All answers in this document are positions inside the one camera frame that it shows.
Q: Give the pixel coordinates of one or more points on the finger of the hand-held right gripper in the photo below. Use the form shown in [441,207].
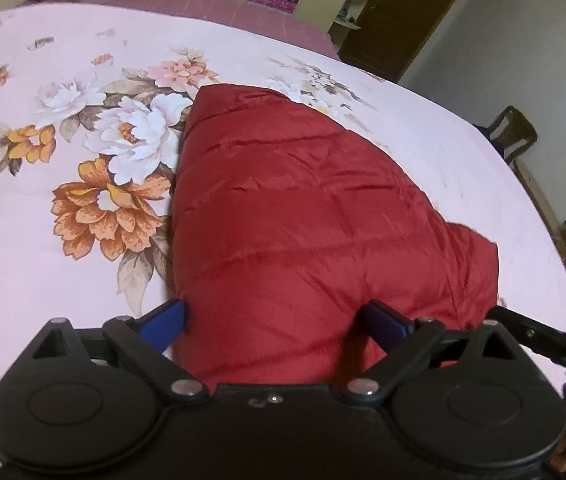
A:
[528,332]

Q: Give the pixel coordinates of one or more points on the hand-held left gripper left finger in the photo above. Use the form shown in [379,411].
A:
[165,322]

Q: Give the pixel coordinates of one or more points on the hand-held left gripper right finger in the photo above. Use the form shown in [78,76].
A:
[385,322]

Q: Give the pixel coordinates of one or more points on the red down jacket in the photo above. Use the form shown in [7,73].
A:
[303,210]

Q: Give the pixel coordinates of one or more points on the pink floral blanket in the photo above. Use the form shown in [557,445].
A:
[413,135]

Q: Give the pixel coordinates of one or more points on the wooden chair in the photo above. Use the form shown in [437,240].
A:
[510,132]

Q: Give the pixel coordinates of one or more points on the brown wooden door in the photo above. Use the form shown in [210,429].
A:
[408,15]

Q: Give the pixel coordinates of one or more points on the pink striped bed sheet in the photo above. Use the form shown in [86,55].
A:
[188,5]

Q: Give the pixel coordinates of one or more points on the wooden bed frame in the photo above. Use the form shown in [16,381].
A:
[553,220]

